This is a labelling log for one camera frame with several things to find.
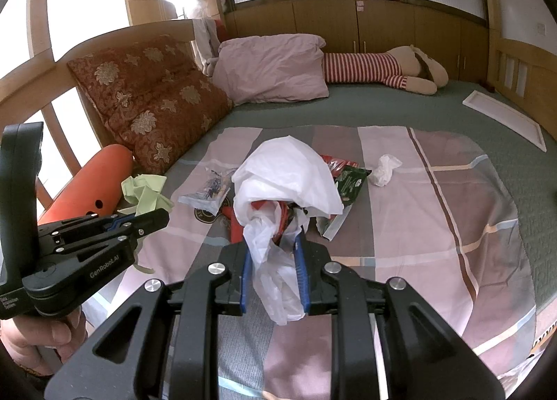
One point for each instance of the white fluffy plush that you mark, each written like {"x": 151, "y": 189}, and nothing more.
{"x": 200, "y": 2}

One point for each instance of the green snack wrapper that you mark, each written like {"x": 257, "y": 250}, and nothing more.
{"x": 352, "y": 186}

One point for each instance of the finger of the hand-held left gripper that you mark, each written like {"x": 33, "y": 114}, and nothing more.
{"x": 130, "y": 222}
{"x": 104, "y": 243}

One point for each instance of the hanging pale cloth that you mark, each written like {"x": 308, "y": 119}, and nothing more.
{"x": 205, "y": 41}

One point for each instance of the red snack wrapper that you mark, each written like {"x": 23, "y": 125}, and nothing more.
{"x": 341, "y": 163}

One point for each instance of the plaid pink blanket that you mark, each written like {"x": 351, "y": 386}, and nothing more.
{"x": 413, "y": 230}

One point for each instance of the white plastic bag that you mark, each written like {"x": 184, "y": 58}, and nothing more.
{"x": 287, "y": 173}

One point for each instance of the striped plush toy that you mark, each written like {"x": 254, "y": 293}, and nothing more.
{"x": 361, "y": 67}

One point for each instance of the wooden headboard cabinet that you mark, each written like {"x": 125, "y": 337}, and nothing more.
{"x": 391, "y": 30}

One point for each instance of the red flat packet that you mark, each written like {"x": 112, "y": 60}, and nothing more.
{"x": 235, "y": 228}

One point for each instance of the white crumpled tissue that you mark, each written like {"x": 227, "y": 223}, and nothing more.
{"x": 384, "y": 169}

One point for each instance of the green crumpled paper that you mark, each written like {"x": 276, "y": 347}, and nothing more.
{"x": 146, "y": 193}

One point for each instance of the pink pillow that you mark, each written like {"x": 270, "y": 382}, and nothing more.
{"x": 274, "y": 69}

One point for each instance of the red floral cushion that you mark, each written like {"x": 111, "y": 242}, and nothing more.
{"x": 148, "y": 95}

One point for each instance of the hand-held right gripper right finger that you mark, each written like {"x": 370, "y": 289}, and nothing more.
{"x": 301, "y": 278}

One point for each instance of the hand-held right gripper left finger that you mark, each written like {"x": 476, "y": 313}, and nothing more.
{"x": 246, "y": 282}

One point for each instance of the curved wooden bed rail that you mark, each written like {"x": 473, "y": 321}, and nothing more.
{"x": 43, "y": 78}

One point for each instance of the round dark printed wrapper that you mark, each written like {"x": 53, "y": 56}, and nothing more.
{"x": 204, "y": 216}

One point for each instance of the person's left hand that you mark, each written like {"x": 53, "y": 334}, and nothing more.
{"x": 43, "y": 335}

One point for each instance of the green bedspread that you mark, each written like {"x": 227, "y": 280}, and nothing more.
{"x": 391, "y": 110}

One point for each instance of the wooden slatted bed end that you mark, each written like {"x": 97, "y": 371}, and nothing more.
{"x": 513, "y": 69}

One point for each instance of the white paper sheet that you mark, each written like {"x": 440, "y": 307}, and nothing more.
{"x": 507, "y": 119}

